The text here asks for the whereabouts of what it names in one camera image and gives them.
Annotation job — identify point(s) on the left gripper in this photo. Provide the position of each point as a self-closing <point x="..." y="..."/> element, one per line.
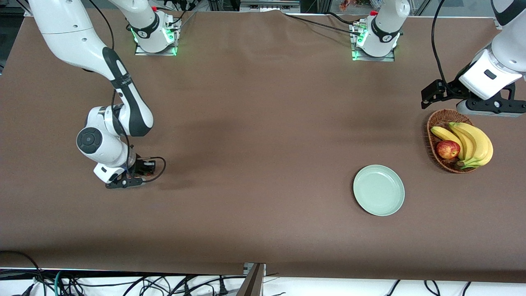
<point x="451" y="91"/>

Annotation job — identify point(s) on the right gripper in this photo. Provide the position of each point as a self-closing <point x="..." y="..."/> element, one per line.
<point x="141" y="165"/>

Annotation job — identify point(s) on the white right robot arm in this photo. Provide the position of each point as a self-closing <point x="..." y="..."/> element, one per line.
<point x="74" y="37"/>

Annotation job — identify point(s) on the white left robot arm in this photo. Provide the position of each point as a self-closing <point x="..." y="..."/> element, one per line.
<point x="384" y="28"/>

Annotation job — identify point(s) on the pale green round plate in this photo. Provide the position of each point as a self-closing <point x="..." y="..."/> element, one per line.
<point x="378" y="191"/>

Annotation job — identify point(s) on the yellow banana bunch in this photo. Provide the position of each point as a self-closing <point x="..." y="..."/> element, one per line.
<point x="478" y="142"/>

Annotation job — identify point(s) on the brown wicker basket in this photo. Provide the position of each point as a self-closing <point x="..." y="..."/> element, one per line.
<point x="440" y="118"/>

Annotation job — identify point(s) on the red yellow apple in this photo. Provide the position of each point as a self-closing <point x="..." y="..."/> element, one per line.
<point x="448" y="150"/>

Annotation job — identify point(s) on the large table cover sheet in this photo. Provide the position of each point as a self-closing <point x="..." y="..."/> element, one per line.
<point x="246" y="123"/>

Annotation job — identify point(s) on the grey metal support beam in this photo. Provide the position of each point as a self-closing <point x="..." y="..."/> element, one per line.
<point x="252" y="283"/>

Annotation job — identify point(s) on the orange background object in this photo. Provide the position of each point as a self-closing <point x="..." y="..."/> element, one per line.
<point x="347" y="5"/>

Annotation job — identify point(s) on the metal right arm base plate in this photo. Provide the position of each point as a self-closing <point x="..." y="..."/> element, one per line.
<point x="156" y="53"/>

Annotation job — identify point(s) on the small metal corner bracket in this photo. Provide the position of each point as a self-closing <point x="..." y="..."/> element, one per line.
<point x="28" y="12"/>

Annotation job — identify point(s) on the aluminium frame rail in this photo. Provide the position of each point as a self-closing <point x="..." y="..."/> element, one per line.
<point x="269" y="6"/>

